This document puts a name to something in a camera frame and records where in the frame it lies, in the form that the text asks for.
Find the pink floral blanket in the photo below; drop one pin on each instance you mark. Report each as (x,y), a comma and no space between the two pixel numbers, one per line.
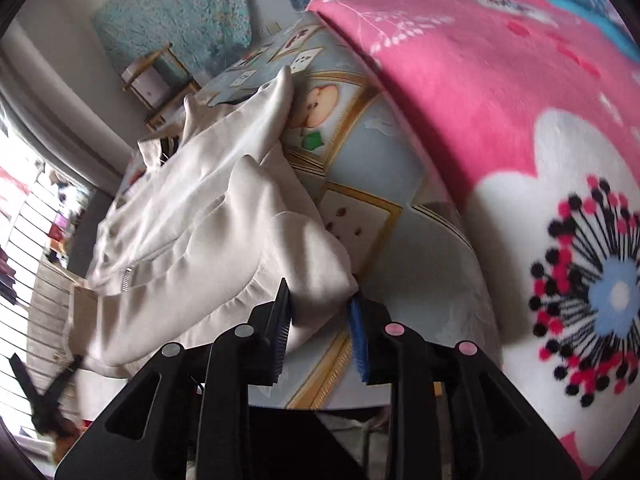
(480,110)

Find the dark grey cabinet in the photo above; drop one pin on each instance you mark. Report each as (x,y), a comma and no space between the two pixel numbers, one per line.
(92,230)

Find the pale cylindrical bin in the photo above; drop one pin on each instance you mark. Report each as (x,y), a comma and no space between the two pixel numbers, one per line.
(147,84)

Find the teal floral hanging cloth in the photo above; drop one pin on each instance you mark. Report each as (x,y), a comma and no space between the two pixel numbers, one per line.
(175,10)

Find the blue patterned tablecloth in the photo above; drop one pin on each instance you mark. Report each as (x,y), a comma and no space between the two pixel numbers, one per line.
(390,260)

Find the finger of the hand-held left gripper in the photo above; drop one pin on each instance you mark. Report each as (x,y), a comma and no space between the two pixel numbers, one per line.
(25,375)
(65,377)

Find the person's black pants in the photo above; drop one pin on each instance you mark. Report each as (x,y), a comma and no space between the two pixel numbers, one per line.
(300,445)

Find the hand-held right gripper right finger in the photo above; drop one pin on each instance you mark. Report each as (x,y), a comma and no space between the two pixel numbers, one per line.
(358,345)

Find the cream zip jacket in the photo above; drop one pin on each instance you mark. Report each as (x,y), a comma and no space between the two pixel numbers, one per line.
(200,240)

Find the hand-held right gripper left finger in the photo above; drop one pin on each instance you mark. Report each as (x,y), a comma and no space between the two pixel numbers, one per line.
(280,330)

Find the grey curtain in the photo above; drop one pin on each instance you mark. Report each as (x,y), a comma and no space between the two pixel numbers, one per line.
(55,110)

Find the wooden chair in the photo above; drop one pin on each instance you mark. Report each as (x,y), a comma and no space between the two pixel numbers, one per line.
(172,67)

